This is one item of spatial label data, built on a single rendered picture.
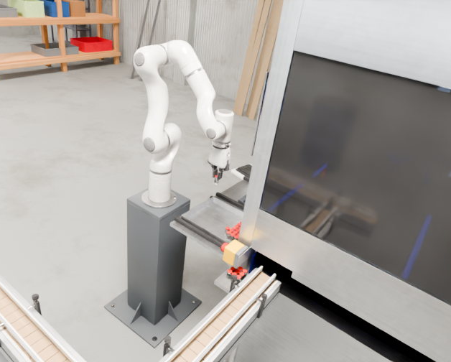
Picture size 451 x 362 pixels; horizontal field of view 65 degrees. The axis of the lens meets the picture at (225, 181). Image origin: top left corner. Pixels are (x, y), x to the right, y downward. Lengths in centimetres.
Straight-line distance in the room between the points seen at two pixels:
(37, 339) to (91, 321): 123
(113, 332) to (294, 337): 122
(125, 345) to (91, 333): 22
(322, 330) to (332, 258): 34
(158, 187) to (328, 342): 107
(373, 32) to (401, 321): 91
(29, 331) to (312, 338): 103
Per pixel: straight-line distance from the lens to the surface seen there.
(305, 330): 160
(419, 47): 107
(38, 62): 735
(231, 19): 676
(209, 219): 184
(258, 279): 150
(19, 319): 139
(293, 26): 117
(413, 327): 139
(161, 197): 193
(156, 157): 186
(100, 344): 243
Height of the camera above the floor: 196
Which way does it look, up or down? 30 degrees down
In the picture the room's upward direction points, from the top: 9 degrees clockwise
